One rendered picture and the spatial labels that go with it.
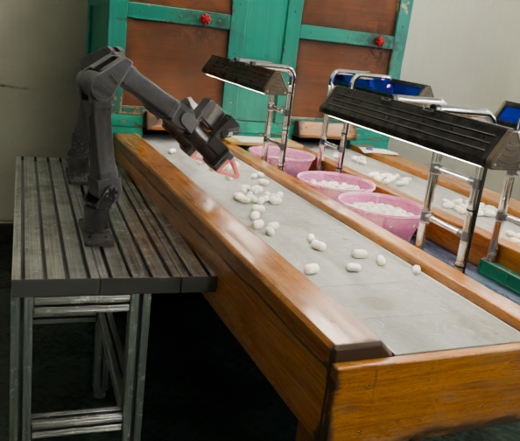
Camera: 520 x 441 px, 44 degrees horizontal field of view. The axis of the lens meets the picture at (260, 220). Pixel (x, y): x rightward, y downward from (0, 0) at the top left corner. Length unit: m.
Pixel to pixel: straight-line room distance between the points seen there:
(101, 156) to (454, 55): 2.96
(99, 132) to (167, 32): 1.12
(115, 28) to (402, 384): 1.90
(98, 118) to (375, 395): 0.93
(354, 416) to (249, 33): 1.99
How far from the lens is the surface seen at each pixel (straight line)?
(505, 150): 1.18
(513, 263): 1.77
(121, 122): 2.66
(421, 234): 1.61
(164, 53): 2.69
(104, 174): 1.65
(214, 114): 1.78
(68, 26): 3.44
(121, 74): 1.61
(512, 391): 1.29
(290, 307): 1.15
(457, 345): 1.19
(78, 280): 1.44
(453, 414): 1.22
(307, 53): 2.91
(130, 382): 1.57
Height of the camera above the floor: 1.22
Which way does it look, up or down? 16 degrees down
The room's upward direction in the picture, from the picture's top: 7 degrees clockwise
